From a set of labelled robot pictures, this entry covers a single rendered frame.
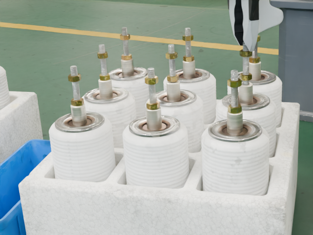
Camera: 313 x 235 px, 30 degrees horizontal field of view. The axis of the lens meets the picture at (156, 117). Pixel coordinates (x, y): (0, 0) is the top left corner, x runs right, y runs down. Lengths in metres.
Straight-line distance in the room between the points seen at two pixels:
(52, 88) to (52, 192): 1.01
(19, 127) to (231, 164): 0.55
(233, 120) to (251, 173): 0.08
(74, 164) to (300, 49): 0.77
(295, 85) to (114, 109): 0.67
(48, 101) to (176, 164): 0.96
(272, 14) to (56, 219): 0.44
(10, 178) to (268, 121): 0.50
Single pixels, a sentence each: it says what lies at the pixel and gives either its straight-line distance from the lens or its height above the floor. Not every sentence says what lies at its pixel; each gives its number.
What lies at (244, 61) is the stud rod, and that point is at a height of 0.32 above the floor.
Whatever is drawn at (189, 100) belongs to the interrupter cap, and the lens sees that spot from 0.95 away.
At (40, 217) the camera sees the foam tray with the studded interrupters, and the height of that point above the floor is 0.13.
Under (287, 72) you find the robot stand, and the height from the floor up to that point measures 0.12.
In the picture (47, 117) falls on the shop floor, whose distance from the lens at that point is 1.63.
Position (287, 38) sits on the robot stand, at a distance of 1.49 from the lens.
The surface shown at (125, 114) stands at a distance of 0.97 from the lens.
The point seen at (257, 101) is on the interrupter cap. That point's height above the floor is 0.25.
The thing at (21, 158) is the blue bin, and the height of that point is 0.10.
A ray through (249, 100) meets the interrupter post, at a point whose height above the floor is 0.26.
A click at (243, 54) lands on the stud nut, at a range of 0.91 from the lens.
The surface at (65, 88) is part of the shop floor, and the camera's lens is 1.85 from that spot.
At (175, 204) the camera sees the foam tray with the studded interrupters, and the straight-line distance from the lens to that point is 0.81.
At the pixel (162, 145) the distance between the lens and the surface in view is 0.82.
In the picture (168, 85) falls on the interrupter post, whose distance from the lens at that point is 0.94.
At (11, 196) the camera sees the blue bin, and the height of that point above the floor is 0.05.
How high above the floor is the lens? 0.58
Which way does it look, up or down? 22 degrees down
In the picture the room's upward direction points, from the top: 4 degrees counter-clockwise
